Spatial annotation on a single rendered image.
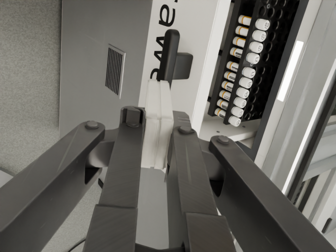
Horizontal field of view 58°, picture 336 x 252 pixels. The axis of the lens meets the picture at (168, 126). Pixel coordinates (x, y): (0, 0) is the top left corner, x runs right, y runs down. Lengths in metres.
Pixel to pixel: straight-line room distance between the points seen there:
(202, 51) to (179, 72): 0.03
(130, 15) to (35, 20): 0.53
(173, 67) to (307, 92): 0.19
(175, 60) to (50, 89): 1.00
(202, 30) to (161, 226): 0.51
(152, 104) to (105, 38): 0.68
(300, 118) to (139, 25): 0.42
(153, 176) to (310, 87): 0.41
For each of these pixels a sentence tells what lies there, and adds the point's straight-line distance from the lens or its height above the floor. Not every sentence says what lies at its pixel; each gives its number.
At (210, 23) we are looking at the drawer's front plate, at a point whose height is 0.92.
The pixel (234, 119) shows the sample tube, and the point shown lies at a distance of 0.43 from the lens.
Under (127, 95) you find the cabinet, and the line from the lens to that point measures 0.76.
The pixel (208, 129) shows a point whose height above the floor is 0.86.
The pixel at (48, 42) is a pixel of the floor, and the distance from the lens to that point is 1.23.
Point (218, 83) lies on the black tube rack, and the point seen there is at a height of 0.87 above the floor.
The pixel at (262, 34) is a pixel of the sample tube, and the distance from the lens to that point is 0.41.
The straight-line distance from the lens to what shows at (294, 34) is 0.44.
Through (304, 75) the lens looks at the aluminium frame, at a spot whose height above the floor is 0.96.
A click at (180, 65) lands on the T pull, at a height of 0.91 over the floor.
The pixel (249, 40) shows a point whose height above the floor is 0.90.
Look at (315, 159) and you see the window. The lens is 0.45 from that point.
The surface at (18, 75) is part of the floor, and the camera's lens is 1.24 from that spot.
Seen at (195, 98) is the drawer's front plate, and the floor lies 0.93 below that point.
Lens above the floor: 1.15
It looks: 43 degrees down
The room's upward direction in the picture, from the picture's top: 126 degrees clockwise
